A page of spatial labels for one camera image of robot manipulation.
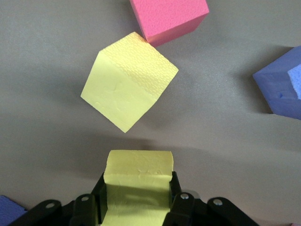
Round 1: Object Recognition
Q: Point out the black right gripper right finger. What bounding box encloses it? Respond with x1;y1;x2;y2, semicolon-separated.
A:
162;170;259;226

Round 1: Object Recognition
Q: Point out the red foam cube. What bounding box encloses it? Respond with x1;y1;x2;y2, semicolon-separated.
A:
129;0;210;47

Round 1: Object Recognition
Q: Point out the purple foam cube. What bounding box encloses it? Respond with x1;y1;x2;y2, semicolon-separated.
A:
252;46;301;121
0;194;28;226

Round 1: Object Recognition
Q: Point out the yellow foam cube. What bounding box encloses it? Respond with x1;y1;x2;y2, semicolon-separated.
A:
80;32;179;134
100;149;176;226

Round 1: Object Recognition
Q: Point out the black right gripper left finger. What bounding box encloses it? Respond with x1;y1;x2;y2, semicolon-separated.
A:
9;171;108;226

